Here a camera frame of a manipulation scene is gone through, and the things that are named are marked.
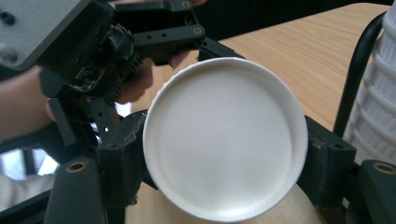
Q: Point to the blue banded paper cup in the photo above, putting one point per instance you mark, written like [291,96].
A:
[224,140]

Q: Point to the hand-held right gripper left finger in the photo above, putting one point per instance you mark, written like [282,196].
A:
[121,161]

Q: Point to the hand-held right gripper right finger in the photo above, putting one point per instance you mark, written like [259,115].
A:
[330,165]

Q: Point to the stack of white paper cups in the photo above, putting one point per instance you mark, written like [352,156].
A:
[379,93]

